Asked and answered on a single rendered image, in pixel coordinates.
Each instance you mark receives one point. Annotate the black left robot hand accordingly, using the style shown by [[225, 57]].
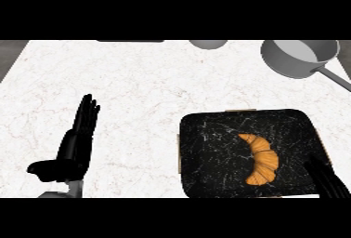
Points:
[[72, 148]]

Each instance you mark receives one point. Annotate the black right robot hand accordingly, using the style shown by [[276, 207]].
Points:
[[329, 179]]

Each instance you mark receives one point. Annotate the black marble tray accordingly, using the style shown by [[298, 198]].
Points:
[[249, 153]]

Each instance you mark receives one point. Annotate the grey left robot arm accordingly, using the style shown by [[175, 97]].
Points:
[[63, 189]]

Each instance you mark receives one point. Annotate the grey round bowl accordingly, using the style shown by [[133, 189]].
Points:
[[208, 44]]

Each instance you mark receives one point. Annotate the grey metal pot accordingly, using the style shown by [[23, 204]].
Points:
[[299, 57]]

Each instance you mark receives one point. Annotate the golden brown croissant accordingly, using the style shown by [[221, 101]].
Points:
[[262, 159]]

